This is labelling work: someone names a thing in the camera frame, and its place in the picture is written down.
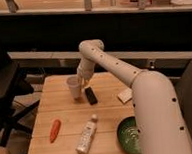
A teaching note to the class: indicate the black office chair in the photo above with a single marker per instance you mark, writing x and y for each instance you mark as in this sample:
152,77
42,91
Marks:
12,84

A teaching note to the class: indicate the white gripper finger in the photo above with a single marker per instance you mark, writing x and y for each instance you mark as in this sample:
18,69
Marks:
81,82

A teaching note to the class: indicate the black rectangular block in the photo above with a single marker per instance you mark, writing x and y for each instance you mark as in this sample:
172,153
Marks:
90,96

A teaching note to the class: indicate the green ceramic bowl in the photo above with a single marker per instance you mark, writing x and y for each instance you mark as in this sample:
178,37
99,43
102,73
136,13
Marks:
127,136

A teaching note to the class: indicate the white plastic bottle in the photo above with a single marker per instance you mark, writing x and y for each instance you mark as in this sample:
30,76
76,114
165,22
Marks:
86,137

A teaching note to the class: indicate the orange carrot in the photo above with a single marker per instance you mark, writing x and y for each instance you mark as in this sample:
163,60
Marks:
55,128

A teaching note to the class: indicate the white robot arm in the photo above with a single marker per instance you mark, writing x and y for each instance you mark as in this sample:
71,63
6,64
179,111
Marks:
161,128

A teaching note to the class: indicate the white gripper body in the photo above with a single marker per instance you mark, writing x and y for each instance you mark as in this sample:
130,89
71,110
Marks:
85,70

